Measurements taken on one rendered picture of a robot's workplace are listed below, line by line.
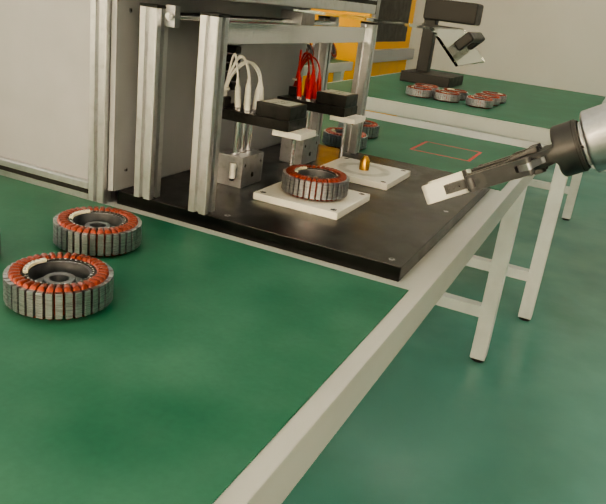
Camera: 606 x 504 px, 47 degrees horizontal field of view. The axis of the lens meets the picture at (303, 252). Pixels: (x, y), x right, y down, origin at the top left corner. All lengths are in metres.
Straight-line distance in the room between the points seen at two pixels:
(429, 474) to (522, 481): 0.24
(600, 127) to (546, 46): 5.40
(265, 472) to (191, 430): 0.07
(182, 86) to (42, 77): 0.22
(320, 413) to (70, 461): 0.21
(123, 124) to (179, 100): 0.15
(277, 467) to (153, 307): 0.29
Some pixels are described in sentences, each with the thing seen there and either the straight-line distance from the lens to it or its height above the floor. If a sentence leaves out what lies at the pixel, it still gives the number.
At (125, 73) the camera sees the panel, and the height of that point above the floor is 0.95.
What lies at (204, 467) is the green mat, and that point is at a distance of 0.55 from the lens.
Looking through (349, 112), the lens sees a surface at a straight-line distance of 1.38.
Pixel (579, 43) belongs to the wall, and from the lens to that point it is 6.38.
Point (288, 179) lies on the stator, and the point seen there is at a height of 0.81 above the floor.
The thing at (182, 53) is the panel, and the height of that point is 0.98.
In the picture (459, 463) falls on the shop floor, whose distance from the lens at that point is 1.93.
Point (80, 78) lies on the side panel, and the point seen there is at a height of 0.93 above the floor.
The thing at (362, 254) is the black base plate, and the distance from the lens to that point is 0.95.
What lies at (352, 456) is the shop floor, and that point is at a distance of 1.86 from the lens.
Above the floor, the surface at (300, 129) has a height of 0.88.
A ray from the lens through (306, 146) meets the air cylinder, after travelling 1.41.
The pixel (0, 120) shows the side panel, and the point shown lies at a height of 0.84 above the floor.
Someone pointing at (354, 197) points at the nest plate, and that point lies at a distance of 1.18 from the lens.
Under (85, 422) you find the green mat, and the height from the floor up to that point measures 0.75.
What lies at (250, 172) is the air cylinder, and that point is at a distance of 1.21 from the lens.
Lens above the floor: 1.09
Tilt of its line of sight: 20 degrees down
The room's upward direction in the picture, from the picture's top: 7 degrees clockwise
